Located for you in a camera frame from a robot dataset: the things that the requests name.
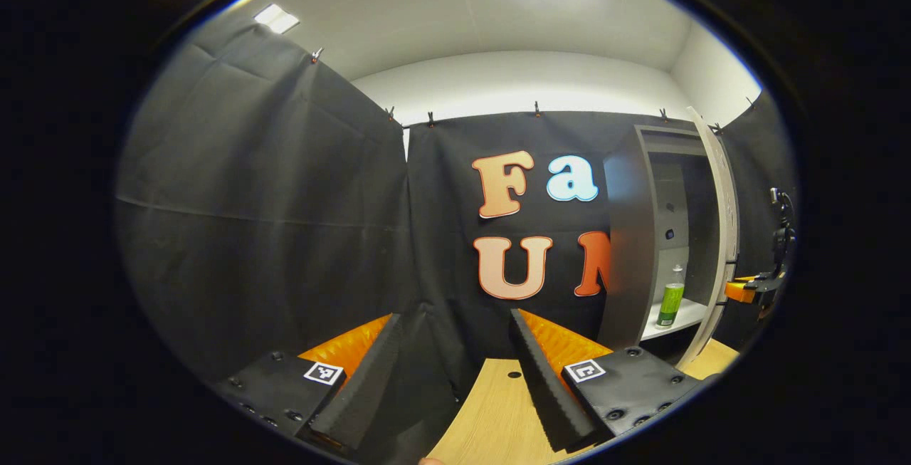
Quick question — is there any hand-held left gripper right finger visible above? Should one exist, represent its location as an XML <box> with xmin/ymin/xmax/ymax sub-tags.
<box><xmin>508</xmin><ymin>308</ymin><xmax>702</xmax><ymax>453</ymax></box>

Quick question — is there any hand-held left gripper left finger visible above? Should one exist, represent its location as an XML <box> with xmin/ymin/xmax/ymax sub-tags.
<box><xmin>214</xmin><ymin>312</ymin><xmax>403</xmax><ymax>451</ymax></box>

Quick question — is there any green label clear bottle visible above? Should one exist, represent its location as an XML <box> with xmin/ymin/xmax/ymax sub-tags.
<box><xmin>655</xmin><ymin>263</ymin><xmax>686</xmax><ymax>328</ymax></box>

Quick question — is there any beige cabinet door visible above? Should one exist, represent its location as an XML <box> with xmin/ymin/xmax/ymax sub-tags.
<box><xmin>676</xmin><ymin>105</ymin><xmax>741</xmax><ymax>370</ymax></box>

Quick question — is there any grey cabinet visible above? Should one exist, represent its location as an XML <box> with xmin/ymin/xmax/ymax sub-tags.
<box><xmin>596</xmin><ymin>123</ymin><xmax>720</xmax><ymax>362</ymax></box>

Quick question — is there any black backdrop cloth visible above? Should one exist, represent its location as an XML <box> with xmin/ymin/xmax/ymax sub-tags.
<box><xmin>114</xmin><ymin>20</ymin><xmax>798</xmax><ymax>462</ymax></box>

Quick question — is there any row of black cloth clips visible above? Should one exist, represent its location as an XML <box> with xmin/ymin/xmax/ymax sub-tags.
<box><xmin>310</xmin><ymin>47</ymin><xmax>759</xmax><ymax>135</ymax></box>

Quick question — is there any small ceiling light panel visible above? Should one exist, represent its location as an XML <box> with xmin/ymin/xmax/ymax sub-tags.
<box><xmin>254</xmin><ymin>4</ymin><xmax>300</xmax><ymax>34</ymax></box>

